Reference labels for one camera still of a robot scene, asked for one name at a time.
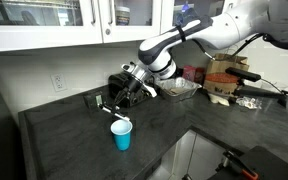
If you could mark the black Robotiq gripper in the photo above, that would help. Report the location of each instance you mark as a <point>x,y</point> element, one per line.
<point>134,81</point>

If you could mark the white pen with black cap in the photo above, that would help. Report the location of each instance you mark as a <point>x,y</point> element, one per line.
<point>120,115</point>

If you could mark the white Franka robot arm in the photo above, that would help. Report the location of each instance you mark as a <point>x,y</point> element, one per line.
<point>217,30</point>

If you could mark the blue plastic cup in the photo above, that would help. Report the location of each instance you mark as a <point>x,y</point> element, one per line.
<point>121,138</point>

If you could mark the silver black toaster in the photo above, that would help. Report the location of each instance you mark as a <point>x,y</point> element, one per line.
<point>115,86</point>

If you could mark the small dark box green label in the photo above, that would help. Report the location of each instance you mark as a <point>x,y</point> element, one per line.
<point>92,101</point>

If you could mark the red snack package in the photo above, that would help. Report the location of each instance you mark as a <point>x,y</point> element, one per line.
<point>194,74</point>

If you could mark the white lower cabinet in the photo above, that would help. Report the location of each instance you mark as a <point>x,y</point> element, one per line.
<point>200,156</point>

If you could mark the cream crumpled napkin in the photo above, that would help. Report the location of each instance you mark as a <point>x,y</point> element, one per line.
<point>219,99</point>

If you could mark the brown paper bag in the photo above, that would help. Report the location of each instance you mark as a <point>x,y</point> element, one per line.
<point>225,78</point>

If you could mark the crumpled clear plastic wrapper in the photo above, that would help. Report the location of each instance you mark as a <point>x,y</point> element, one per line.
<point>249,102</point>

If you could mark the orange black bar clamp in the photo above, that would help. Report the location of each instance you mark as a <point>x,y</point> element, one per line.
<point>240,166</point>

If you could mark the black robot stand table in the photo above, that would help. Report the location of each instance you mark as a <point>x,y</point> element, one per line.
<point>270,166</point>

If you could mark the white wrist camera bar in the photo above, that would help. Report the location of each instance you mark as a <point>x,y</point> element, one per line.
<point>150,90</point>

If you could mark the white wall outlet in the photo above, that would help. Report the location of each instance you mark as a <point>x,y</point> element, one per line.
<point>58,82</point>

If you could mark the black bar camera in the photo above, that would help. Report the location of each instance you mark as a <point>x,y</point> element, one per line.
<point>243,74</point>

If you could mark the black camera stand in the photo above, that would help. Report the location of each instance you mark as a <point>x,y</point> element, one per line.
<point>260,91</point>

